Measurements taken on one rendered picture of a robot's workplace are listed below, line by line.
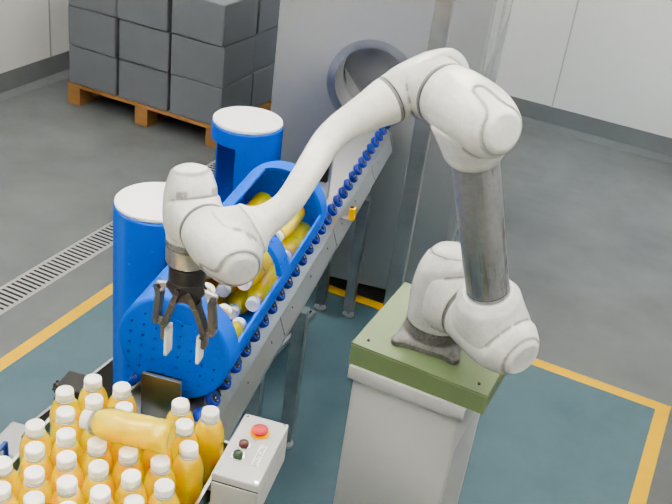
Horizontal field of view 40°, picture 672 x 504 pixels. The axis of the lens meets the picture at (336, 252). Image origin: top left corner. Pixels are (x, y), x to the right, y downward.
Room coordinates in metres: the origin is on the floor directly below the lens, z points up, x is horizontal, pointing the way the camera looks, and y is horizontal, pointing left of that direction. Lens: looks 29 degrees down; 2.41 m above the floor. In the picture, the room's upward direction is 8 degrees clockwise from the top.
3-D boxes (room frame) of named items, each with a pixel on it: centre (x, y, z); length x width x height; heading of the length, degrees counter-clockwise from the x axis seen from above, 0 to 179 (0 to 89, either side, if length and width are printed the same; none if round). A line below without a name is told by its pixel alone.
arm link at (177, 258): (1.58, 0.29, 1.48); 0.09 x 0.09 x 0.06
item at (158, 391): (1.72, 0.36, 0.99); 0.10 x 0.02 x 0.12; 79
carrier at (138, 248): (2.62, 0.59, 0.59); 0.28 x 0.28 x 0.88
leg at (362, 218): (3.70, -0.10, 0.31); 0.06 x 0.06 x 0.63; 79
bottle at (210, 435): (1.57, 0.22, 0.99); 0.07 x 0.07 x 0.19
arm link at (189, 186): (1.57, 0.28, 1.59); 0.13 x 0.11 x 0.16; 34
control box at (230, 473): (1.46, 0.12, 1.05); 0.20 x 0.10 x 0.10; 169
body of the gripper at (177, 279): (1.58, 0.29, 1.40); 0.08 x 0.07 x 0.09; 79
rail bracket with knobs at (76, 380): (1.72, 0.57, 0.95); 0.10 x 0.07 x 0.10; 79
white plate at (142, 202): (2.62, 0.59, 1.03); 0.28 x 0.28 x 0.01
